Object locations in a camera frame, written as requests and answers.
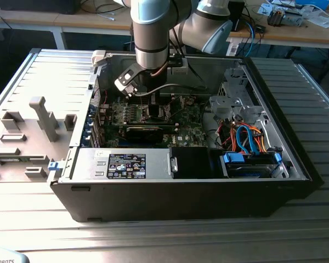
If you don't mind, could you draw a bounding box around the beige case latch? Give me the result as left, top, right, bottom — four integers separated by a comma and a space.
91, 49, 110, 68

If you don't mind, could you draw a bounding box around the metal CPU socket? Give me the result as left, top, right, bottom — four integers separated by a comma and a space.
141, 103, 173, 123

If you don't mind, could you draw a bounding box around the perforated metal drive cage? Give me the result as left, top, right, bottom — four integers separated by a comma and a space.
218, 67, 250, 97

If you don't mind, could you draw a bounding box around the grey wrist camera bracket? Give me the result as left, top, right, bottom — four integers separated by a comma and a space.
114, 62, 140, 97

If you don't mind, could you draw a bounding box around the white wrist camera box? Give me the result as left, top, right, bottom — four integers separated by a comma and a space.
168, 54, 189, 75

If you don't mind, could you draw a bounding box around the hard disk in blue carrier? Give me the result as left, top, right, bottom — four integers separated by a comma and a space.
219, 152, 285, 179

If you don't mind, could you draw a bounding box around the black camera cable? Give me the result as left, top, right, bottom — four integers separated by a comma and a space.
185, 61, 209, 91

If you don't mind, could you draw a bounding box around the grey camera cable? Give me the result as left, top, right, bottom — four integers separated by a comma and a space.
134, 83, 209, 96

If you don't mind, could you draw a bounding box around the black desktop device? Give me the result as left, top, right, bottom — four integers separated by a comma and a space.
0, 0, 80, 15

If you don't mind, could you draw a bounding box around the black finned heatsink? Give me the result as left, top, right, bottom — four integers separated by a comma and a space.
267, 7, 286, 27

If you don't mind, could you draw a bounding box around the black graphics card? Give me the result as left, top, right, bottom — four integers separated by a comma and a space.
124, 125, 165, 144

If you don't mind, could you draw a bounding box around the wooden desk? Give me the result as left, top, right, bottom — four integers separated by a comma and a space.
0, 0, 134, 50
226, 0, 329, 50

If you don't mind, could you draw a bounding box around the metal socket cover frame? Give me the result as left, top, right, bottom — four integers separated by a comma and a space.
143, 104, 171, 122

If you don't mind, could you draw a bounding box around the grey power supply unit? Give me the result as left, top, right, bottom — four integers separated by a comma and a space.
71, 147, 174, 181

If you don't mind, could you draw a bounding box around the green motherboard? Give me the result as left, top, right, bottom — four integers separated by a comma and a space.
98, 94, 209, 148

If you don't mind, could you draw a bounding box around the black PC case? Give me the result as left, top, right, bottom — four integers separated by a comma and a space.
48, 48, 324, 223

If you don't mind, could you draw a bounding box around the orange power wire bundle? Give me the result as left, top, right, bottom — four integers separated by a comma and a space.
219, 124, 266, 153

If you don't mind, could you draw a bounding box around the blue plastic box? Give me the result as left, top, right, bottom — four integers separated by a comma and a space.
295, 0, 329, 10

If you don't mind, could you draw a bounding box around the pale blue teach pendant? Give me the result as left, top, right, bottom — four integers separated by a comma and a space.
0, 246, 31, 263

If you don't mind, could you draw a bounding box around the grey metal disk bay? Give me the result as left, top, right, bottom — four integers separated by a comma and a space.
209, 95, 267, 127

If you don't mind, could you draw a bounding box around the grey parts rack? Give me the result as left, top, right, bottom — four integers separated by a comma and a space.
0, 95, 78, 184

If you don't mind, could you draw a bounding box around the blue flat data wire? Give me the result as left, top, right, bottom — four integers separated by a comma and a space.
235, 124, 253, 156
242, 122, 263, 157

